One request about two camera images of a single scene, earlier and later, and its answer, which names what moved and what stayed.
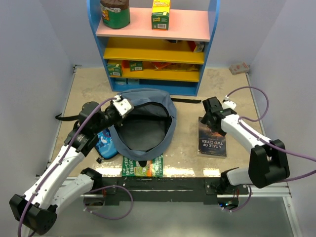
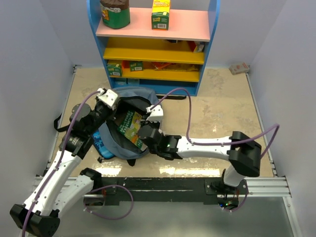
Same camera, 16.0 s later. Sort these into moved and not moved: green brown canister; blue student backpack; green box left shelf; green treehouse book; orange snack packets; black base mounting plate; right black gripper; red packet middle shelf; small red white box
Moved: green treehouse book; right black gripper; blue student backpack
Not moved: black base mounting plate; red packet middle shelf; green brown canister; small red white box; orange snack packets; green box left shelf
